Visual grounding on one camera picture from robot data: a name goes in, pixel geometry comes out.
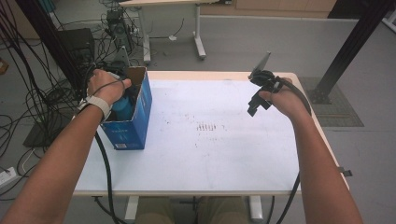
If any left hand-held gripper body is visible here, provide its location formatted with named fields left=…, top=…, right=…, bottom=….
left=103, top=46, right=131, bottom=78

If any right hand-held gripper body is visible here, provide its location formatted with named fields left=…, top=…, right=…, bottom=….
left=247, top=51, right=284, bottom=95

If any blue cardboard box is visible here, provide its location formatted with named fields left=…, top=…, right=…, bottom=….
left=100, top=65, right=153, bottom=151

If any person's left hand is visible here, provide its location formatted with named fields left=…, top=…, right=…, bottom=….
left=87, top=69, right=133, bottom=105

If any person's right hand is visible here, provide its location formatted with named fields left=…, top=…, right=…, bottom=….
left=259, top=77, right=313, bottom=121

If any grey computer tower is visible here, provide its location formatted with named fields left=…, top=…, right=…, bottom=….
left=106, top=8, right=135, bottom=54

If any wristwatch with cream band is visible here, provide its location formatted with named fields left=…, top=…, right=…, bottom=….
left=77, top=95, right=113, bottom=121

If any white desk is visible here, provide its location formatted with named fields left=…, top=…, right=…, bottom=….
left=119, top=0, right=232, bottom=64

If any black box case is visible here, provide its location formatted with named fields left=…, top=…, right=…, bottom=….
left=58, top=27, right=96, bottom=64

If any wooden table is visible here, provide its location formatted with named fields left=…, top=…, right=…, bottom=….
left=72, top=70, right=350, bottom=224

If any white table mat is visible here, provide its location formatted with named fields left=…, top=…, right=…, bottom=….
left=74, top=78, right=302, bottom=192

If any white power strip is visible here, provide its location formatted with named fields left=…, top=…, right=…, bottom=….
left=0, top=166, right=19, bottom=189

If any grey wrist strap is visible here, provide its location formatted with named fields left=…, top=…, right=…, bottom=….
left=92, top=78, right=126, bottom=95

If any black metal post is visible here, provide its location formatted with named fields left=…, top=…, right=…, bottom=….
left=14, top=0, right=87, bottom=92
left=306, top=0, right=396, bottom=105

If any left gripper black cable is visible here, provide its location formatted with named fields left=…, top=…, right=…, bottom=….
left=92, top=130, right=120, bottom=224

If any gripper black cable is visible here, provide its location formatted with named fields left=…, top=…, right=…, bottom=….
left=273, top=76, right=313, bottom=224
left=92, top=130, right=120, bottom=224

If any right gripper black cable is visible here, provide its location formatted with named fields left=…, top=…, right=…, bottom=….
left=273, top=76, right=313, bottom=224

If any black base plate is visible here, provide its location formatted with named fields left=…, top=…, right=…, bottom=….
left=22, top=106, right=76, bottom=149

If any bundle of black cables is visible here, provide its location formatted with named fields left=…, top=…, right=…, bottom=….
left=0, top=0, right=108, bottom=202

